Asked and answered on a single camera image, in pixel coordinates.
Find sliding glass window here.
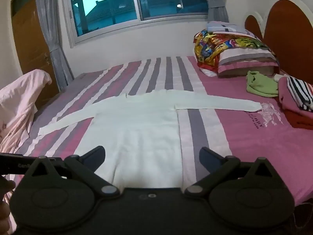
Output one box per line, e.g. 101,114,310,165
62,0,216,49

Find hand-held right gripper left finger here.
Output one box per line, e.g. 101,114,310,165
23,146,121,197

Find grey curtain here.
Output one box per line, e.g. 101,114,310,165
34,0,75,91
198,0,230,24

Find pink grey striped pillow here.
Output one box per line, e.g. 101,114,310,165
216,35,281,79

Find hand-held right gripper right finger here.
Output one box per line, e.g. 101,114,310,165
183,147,289,197

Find white long-sleeved sweater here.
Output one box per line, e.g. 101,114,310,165
38,90,262,193

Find pale pink cloth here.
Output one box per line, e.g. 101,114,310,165
0,69,52,156

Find red garment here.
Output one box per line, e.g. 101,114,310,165
284,108,313,130

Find white pillow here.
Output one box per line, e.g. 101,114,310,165
200,66,219,78

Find pink grey striped bed sheet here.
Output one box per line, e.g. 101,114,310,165
0,56,313,207

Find folded light blue cloth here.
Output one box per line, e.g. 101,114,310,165
207,21,255,36

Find colourful printed blanket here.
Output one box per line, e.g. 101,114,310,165
194,29,272,73

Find green garment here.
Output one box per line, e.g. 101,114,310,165
246,70,279,98

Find brown wooden door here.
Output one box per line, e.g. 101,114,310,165
11,0,61,110

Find person's left hand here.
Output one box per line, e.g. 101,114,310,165
0,176,16,233

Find magenta garment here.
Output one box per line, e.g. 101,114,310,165
278,77,313,118

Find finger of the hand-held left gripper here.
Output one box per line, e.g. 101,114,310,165
53,162,67,177

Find black white striped garment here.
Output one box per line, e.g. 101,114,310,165
286,76,313,113

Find brown white headboard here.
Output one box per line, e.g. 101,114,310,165
245,0,313,85

